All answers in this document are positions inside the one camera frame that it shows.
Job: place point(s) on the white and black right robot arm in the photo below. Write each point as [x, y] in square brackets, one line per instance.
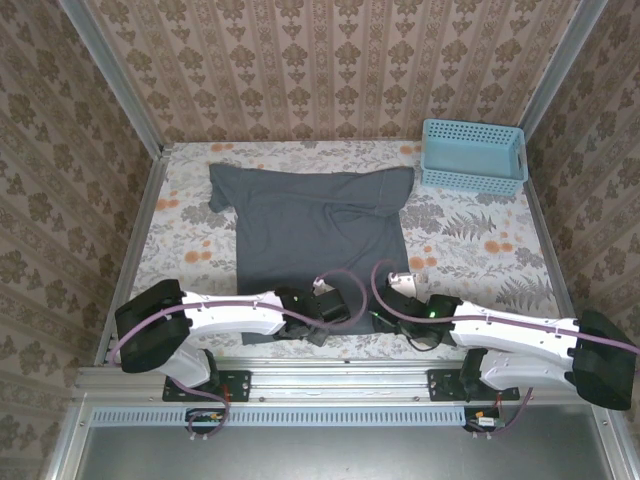
[515, 335]

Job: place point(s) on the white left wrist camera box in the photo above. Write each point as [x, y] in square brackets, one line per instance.
[318, 285]

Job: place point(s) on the small electronics board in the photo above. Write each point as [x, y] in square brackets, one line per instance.
[484, 421]
[206, 419]

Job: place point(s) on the aluminium side rail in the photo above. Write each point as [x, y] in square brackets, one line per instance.
[555, 260]
[137, 235]

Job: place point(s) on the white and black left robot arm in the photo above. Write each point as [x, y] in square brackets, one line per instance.
[225, 315]

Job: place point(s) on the aluminium mounting rail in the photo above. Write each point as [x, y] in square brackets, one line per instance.
[340, 382]

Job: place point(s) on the aluminium frame post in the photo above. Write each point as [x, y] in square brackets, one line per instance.
[110, 75]
[560, 65]

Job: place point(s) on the grey t-shirt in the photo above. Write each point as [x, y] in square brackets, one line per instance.
[310, 230]

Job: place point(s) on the floral patterned table cover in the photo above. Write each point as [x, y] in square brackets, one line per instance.
[470, 250]

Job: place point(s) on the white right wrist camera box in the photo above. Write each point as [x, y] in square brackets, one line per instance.
[407, 282]

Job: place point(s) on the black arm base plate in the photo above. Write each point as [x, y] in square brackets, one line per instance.
[445, 385]
[235, 385]

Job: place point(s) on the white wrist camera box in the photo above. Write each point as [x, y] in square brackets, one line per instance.
[318, 285]
[407, 282]

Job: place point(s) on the light blue perforated plastic basket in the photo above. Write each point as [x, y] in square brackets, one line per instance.
[470, 160]

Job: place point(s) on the grey sheet metal panel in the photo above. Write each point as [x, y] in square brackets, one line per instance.
[340, 455]

